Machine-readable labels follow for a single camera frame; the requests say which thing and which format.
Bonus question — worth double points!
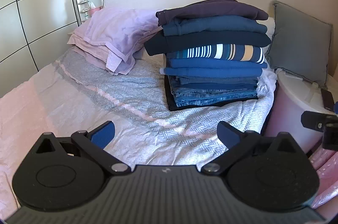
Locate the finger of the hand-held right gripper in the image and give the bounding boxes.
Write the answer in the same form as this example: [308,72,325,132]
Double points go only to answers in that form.
[301,110,329,132]

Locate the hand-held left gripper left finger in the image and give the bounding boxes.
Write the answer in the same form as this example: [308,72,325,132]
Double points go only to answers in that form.
[34,120,132,175]

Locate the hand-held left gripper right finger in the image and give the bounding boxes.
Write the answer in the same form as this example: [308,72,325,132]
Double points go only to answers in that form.
[201,121,304,175]

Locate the dark purple shirt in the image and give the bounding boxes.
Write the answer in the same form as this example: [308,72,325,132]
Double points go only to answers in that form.
[156,0,269,27]

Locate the stack of folded clothes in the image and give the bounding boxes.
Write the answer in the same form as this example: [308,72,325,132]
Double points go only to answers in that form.
[144,15,272,112]

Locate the white round nightstand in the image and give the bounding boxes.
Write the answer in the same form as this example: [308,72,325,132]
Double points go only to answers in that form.
[264,68,338,154]

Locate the dark brown phone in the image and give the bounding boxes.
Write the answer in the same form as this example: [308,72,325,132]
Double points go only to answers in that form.
[320,88,336,112]

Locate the pink glossy cloth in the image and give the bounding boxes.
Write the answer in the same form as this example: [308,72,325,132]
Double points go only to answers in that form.
[308,147,338,212]

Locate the grey cushion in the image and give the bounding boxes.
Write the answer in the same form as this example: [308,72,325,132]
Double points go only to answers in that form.
[265,1,333,90]

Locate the lilac pillow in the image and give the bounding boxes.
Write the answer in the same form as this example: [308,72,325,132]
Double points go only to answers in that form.
[84,8,164,76]
[67,28,124,74]

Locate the small white shelf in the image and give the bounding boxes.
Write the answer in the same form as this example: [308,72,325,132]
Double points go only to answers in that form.
[76,0,103,22]

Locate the white wardrobe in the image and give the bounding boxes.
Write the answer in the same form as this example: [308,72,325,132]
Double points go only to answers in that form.
[0,0,81,98]

